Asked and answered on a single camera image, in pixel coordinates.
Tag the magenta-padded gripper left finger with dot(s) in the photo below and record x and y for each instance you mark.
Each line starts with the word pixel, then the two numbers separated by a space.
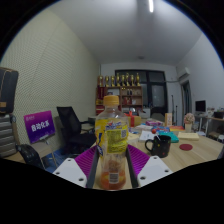
pixel 71 171

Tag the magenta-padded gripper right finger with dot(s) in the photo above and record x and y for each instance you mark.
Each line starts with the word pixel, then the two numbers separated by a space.
pixel 151 170

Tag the clear yellow-labelled drink bottle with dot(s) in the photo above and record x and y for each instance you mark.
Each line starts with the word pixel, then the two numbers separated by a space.
pixel 111 140

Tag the black dotted mug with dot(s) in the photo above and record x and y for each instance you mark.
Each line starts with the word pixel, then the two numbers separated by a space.
pixel 161 147

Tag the white booklet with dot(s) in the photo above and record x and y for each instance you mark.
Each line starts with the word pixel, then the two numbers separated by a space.
pixel 146 135

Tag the teal book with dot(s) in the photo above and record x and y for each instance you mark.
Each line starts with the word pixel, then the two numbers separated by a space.
pixel 174 137

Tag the flat round red coaster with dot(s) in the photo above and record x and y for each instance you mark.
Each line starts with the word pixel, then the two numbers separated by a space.
pixel 186 147

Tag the black office chair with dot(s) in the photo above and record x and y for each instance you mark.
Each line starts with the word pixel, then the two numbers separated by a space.
pixel 71 128

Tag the black chair back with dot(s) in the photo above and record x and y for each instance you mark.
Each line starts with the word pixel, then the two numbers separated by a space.
pixel 30 155

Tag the pink flat box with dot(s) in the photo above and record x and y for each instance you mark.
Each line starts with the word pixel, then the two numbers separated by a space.
pixel 154 123

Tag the orange book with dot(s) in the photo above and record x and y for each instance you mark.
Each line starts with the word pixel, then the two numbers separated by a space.
pixel 177 128

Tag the pale yellow notepad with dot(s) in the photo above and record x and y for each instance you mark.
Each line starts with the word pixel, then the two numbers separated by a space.
pixel 188 136

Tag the yellow gift box red ribbon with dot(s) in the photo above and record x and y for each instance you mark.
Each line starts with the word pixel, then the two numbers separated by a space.
pixel 135 120

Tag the small orange carton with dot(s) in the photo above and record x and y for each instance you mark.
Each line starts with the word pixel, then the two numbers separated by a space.
pixel 168 119

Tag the purple sign board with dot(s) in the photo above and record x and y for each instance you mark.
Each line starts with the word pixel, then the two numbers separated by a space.
pixel 39 126

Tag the pink flowers in white pot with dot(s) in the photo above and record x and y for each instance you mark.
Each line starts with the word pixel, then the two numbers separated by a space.
pixel 189 119

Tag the grey ribbed suitcase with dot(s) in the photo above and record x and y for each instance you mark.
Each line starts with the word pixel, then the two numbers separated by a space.
pixel 6 136

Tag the dark glass door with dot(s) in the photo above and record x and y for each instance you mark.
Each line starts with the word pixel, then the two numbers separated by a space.
pixel 156 95

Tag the wooden shelf unit with trophies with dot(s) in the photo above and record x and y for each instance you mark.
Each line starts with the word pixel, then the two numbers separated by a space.
pixel 133 96

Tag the wooden side desk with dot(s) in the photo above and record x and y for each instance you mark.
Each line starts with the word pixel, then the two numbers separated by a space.
pixel 213 121

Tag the computer monitor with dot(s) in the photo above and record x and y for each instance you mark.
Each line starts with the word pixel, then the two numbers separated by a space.
pixel 200 106

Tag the black box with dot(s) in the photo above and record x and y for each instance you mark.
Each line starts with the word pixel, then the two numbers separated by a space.
pixel 218 115

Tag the black bag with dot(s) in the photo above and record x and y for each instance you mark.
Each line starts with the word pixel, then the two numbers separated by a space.
pixel 7 90

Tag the ceiling tube light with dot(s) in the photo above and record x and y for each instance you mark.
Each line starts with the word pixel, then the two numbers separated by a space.
pixel 151 6

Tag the white wall air conditioner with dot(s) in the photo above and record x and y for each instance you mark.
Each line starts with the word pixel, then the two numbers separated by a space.
pixel 184 74

